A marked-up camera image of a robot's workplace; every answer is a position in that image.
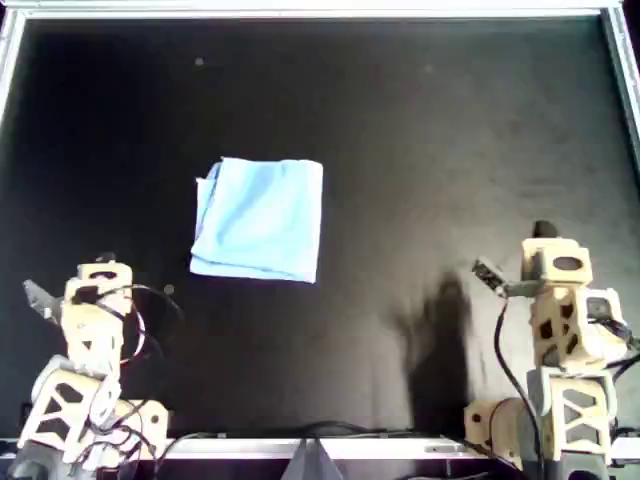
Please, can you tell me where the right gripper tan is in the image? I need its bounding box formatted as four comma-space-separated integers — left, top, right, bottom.
521, 220, 593, 287

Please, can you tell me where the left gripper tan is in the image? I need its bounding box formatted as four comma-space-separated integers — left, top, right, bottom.
75, 252, 134, 291

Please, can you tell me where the light blue cloth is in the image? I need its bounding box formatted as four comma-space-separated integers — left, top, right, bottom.
188, 156, 325, 285

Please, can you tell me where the right grey camera bracket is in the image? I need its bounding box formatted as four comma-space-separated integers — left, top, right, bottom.
501, 278, 545, 300

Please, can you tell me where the grey camera bracket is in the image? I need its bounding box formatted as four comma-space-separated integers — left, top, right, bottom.
501, 278, 545, 300
42, 294, 66, 324

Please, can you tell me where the left camera black cable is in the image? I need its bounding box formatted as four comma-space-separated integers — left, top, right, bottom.
74, 283, 186, 366

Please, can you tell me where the camera black cable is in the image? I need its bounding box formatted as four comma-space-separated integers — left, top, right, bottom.
74, 283, 186, 366
492, 297, 549, 480

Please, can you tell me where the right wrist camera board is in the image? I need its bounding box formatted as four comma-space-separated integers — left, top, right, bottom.
471, 256, 506, 300

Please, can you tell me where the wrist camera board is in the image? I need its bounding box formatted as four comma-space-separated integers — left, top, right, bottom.
22, 278, 54, 316
471, 256, 506, 300

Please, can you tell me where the left grey camera bracket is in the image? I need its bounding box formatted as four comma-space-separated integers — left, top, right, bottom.
42, 294, 66, 324

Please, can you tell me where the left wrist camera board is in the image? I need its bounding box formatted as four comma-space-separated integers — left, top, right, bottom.
22, 278, 54, 316

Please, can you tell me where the left arm wire bundle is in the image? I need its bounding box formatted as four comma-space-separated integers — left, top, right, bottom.
117, 299, 166, 366

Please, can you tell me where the arm wire bundle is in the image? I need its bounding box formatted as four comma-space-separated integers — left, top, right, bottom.
117, 299, 166, 366
587, 299, 640, 386

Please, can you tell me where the right camera black cable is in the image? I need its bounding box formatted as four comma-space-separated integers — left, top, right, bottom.
492, 297, 549, 480

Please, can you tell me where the right arm wire bundle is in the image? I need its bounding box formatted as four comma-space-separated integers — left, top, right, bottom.
587, 299, 640, 386

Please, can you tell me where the black cable along frame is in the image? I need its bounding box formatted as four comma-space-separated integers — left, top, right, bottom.
164, 421, 469, 446

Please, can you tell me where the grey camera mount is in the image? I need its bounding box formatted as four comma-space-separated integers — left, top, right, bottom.
283, 438, 345, 480

